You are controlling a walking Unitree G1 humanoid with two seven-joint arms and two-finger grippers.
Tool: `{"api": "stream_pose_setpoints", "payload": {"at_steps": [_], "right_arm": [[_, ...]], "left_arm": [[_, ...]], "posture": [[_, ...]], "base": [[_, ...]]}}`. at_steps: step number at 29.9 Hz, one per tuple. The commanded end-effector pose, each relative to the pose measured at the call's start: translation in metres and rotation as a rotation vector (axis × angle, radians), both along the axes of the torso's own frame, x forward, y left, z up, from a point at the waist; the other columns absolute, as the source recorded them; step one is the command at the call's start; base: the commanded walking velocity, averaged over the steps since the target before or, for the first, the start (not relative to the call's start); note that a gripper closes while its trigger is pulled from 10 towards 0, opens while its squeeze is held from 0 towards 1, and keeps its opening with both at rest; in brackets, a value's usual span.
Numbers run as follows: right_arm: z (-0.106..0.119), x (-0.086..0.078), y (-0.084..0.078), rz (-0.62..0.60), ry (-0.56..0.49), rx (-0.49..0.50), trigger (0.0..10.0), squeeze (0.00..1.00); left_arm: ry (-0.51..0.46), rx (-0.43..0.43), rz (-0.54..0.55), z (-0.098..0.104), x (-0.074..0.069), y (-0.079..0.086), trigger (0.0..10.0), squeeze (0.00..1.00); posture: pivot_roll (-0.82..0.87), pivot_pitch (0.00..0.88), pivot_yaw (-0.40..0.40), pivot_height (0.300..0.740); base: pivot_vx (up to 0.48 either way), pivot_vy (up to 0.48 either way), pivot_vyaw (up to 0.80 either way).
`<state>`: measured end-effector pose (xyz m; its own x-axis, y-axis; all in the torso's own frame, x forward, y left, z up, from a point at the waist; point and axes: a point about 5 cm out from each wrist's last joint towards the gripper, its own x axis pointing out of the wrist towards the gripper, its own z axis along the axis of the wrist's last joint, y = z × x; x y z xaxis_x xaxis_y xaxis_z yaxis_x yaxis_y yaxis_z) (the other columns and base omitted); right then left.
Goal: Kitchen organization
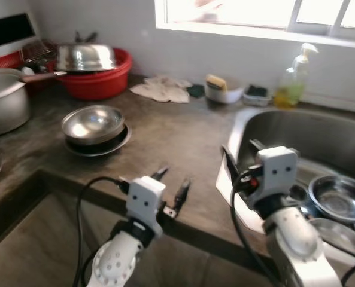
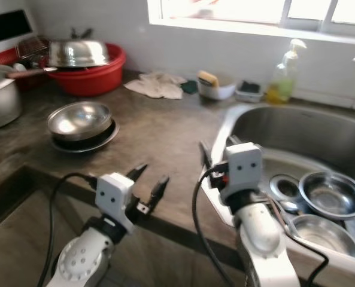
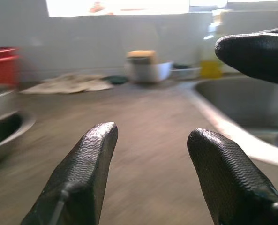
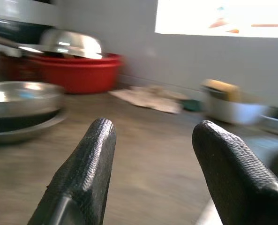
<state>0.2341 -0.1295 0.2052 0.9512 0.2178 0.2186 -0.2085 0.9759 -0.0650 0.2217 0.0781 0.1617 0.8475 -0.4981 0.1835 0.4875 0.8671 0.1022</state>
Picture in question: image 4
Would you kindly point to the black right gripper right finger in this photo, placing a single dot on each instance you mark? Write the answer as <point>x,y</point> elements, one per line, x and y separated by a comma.
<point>235,178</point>

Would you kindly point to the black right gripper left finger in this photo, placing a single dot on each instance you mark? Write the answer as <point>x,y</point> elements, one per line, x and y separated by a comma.
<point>87,168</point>

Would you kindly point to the wide steel bowl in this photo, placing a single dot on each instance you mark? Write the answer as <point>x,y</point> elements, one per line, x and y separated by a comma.
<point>24,98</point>

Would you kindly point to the white plastic bowl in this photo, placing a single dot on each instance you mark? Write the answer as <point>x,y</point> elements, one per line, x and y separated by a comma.
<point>232,111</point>

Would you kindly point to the small white rectangular tray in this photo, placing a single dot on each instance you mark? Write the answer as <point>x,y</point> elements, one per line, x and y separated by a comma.
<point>277,125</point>

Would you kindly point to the steel plate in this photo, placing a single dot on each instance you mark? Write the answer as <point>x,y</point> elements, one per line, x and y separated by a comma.
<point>24,137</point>

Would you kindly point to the green scouring pad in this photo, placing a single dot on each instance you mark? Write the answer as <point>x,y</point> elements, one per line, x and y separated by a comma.
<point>191,105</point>

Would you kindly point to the yellow sponge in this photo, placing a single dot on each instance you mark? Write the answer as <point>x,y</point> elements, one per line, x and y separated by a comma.
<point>225,90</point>

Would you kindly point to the red plastic basin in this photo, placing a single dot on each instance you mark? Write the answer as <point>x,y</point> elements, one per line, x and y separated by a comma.
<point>77,77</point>

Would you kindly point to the beige dish cloth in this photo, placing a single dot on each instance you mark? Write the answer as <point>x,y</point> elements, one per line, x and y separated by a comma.
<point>152,100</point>

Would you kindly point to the upturned steel bowl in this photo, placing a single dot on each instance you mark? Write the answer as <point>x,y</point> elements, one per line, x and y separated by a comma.
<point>70,42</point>

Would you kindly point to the dark bowl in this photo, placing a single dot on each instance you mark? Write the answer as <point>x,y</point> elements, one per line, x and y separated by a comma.
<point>14,31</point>

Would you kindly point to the window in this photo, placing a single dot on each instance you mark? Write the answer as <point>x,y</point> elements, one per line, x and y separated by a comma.
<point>199,16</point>

